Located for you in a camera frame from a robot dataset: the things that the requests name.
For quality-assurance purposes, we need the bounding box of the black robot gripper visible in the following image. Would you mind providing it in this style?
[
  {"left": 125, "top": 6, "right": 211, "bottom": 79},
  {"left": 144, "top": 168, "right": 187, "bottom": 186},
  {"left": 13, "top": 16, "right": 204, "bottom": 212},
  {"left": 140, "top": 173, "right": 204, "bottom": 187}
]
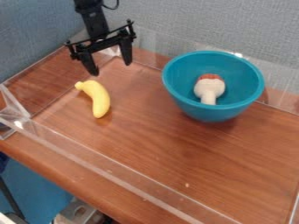
[{"left": 65, "top": 0, "right": 136, "bottom": 76}]

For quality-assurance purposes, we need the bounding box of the yellow toy banana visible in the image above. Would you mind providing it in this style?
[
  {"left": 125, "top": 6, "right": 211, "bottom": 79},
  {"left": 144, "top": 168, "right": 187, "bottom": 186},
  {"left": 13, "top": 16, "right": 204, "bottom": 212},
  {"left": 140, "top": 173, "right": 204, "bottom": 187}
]
[{"left": 74, "top": 80, "right": 110, "bottom": 118}]

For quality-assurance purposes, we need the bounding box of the blue plastic bowl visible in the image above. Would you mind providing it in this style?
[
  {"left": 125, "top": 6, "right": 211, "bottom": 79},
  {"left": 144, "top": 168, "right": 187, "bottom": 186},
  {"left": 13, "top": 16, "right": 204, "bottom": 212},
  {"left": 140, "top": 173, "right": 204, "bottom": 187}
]
[{"left": 162, "top": 51, "right": 265, "bottom": 122}]

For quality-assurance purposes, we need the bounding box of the white red toy mushroom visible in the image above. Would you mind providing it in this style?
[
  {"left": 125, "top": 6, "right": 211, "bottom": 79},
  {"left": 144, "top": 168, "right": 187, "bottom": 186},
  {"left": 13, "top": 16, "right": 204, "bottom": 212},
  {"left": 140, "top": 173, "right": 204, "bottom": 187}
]
[{"left": 193, "top": 73, "right": 225, "bottom": 105}]

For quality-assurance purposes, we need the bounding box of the clear acrylic table barrier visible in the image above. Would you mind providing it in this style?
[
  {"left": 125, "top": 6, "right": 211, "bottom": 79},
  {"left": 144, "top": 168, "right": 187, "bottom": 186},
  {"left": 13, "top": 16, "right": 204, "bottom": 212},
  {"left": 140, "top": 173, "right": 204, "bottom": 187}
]
[{"left": 0, "top": 28, "right": 299, "bottom": 224}]

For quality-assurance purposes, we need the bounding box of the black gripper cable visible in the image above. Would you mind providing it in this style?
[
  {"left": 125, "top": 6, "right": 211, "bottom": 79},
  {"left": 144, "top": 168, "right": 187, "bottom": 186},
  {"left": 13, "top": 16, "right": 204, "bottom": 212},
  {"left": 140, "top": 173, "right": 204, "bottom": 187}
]
[{"left": 100, "top": 0, "right": 120, "bottom": 11}]

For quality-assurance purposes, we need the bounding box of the grey metal bracket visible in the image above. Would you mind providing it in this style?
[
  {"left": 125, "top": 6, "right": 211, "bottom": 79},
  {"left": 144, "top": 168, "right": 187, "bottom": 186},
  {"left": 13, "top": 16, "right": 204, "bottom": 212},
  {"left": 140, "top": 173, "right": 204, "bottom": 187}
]
[{"left": 52, "top": 198, "right": 104, "bottom": 224}]

